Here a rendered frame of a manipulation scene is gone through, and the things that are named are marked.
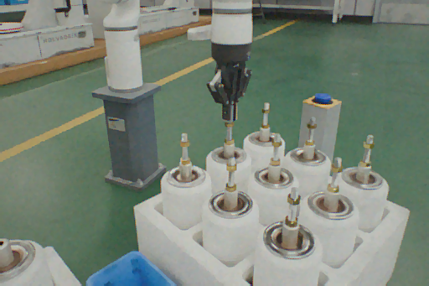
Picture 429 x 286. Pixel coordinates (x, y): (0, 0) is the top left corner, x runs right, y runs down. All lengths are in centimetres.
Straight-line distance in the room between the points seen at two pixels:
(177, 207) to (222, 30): 33
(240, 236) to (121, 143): 57
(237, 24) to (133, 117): 49
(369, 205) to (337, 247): 12
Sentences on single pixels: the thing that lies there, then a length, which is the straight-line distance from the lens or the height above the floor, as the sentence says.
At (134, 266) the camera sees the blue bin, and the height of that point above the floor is 9.
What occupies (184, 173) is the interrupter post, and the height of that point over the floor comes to 27.
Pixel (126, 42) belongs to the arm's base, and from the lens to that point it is 96.
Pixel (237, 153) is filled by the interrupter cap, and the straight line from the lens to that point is 74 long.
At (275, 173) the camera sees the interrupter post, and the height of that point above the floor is 27.
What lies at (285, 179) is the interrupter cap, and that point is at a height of 25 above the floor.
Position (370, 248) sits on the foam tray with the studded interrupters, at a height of 18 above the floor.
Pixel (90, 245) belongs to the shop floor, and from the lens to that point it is 93.
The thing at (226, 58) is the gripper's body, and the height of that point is 47.
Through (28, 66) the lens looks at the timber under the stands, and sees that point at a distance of 253.
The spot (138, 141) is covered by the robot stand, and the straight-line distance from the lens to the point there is 102.
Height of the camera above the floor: 60
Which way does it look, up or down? 23 degrees down
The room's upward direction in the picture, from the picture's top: straight up
